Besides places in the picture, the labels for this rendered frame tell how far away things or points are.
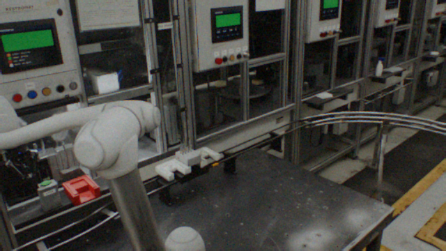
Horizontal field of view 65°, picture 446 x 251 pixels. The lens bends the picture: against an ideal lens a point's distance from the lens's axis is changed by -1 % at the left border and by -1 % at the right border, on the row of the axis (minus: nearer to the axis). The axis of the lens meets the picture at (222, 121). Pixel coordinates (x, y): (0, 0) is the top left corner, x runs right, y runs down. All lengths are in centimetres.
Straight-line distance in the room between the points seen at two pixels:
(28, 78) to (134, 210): 86
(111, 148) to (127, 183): 14
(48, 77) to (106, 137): 81
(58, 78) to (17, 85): 17
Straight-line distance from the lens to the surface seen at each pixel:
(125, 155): 104
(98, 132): 100
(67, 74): 178
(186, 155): 205
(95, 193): 181
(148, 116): 114
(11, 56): 169
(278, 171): 236
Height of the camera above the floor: 186
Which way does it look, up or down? 22 degrees down
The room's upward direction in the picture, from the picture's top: 2 degrees counter-clockwise
